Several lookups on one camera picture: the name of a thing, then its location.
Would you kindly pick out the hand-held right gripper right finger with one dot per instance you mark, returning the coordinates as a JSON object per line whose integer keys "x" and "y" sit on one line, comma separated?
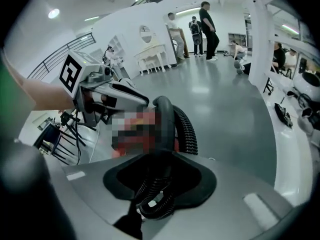
{"x": 225, "y": 204}

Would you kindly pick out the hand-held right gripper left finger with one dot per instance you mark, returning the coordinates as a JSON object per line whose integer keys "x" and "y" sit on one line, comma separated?
{"x": 87, "y": 184}

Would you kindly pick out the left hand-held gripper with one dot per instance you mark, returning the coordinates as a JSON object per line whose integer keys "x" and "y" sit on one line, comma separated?
{"x": 82, "y": 84}

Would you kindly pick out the person's left forearm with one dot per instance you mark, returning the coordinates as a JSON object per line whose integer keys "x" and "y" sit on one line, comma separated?
{"x": 45, "y": 92}

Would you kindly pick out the white vanity table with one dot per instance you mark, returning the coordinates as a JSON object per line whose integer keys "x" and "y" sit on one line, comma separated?
{"x": 151, "y": 52}

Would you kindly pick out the oval white mirror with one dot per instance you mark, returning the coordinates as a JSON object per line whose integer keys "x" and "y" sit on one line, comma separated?
{"x": 146, "y": 34}

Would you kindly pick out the black tripod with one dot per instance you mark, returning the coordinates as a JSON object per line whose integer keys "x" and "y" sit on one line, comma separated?
{"x": 72, "y": 124}

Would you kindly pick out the wooden board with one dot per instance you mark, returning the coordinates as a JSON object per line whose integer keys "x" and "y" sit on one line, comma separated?
{"x": 184, "y": 44}

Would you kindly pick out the white curved counter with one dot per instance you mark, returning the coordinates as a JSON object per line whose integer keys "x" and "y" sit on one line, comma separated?
{"x": 285, "y": 159}

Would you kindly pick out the black metal railing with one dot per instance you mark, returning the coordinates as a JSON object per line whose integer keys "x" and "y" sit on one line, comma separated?
{"x": 62, "y": 51}

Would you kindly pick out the round ceiling lamp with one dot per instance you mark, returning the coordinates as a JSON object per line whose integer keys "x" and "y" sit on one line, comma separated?
{"x": 53, "y": 13}

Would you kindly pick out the black bag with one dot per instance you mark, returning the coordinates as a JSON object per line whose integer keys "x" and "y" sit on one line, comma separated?
{"x": 282, "y": 114}

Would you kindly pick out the person's green shirt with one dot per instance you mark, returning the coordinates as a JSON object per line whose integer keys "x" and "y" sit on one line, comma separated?
{"x": 12, "y": 96}

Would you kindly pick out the white cubby shelf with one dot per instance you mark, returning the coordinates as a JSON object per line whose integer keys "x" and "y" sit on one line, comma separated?
{"x": 237, "y": 38}

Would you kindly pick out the black office chair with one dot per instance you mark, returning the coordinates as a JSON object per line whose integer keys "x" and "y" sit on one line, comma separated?
{"x": 268, "y": 85}

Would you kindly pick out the white wall shelf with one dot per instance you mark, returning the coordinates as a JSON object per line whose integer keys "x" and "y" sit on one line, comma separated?
{"x": 115, "y": 45}

